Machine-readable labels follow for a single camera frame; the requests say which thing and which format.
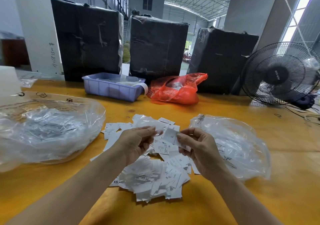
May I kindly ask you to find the person's left hand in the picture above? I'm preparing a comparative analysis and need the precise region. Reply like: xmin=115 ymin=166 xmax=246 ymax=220
xmin=113 ymin=126 xmax=160 ymax=167

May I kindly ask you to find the clear plastic bag black print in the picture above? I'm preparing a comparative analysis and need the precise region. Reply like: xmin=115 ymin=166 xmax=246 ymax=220
xmin=189 ymin=114 xmax=272 ymax=181

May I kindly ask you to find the red plastic bag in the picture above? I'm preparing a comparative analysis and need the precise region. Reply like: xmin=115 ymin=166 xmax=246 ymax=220
xmin=147 ymin=72 xmax=209 ymax=105

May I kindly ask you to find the white foam box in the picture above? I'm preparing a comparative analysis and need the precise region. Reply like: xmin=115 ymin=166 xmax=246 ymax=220
xmin=0 ymin=66 xmax=22 ymax=100

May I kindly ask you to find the large clear bag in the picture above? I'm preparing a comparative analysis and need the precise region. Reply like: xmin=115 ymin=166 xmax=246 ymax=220
xmin=0 ymin=92 xmax=107 ymax=173

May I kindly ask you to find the brown wooden cabinet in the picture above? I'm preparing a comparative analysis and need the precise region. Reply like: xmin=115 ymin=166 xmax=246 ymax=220
xmin=0 ymin=39 xmax=30 ymax=67

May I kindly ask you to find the pile of white labels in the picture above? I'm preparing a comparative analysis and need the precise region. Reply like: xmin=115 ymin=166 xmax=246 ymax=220
xmin=90 ymin=114 xmax=202 ymax=203

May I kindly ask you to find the person's right forearm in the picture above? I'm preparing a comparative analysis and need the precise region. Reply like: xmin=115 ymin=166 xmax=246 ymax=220
xmin=212 ymin=171 xmax=284 ymax=225

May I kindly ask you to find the blue plastic bin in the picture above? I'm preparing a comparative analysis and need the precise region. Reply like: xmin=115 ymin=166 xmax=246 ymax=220
xmin=82 ymin=73 xmax=149 ymax=102

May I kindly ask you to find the person's right hand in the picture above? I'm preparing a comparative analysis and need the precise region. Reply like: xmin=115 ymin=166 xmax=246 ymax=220
xmin=176 ymin=127 xmax=229 ymax=181

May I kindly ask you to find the black table fan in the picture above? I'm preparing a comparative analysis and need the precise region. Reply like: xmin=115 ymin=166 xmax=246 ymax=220
xmin=240 ymin=42 xmax=320 ymax=108

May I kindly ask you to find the white paper label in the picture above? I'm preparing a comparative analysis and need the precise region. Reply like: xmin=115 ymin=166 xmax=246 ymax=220
xmin=161 ymin=127 xmax=181 ymax=146

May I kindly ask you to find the white pillar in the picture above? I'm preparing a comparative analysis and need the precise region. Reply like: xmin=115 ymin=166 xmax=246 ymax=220
xmin=11 ymin=0 xmax=63 ymax=75

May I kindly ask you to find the person's left forearm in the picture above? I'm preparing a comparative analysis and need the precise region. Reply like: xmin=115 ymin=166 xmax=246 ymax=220
xmin=5 ymin=153 xmax=128 ymax=225

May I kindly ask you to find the grey cabin with window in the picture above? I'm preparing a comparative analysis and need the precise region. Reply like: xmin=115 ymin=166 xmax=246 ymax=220
xmin=128 ymin=0 xmax=166 ymax=19

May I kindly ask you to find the bundle of cables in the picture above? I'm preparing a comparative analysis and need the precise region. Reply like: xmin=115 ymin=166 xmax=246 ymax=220
xmin=286 ymin=103 xmax=320 ymax=125

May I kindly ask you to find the large black wrapped bale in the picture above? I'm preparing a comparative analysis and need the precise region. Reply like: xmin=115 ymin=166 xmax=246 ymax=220
xmin=187 ymin=26 xmax=260 ymax=95
xmin=50 ymin=0 xmax=125 ymax=82
xmin=129 ymin=15 xmax=190 ymax=85

